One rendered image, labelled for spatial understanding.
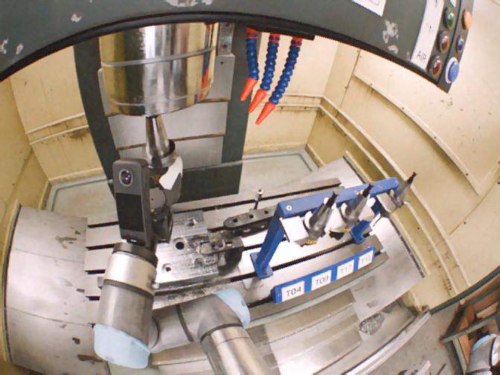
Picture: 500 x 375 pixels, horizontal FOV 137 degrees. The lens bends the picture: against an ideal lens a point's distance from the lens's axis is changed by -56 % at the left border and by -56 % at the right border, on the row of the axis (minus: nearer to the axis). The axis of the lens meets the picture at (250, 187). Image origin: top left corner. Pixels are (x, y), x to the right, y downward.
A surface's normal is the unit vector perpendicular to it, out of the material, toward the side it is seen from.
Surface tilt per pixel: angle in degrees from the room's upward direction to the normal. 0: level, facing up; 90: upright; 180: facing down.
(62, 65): 90
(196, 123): 90
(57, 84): 90
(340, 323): 8
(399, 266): 24
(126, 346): 32
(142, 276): 48
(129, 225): 60
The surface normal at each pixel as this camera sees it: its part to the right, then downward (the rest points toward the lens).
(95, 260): 0.14, -0.67
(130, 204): 0.04, 0.29
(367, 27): 0.32, 0.73
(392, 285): -0.26, -0.55
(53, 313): 0.50, -0.67
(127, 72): -0.09, 0.72
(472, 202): -0.94, 0.15
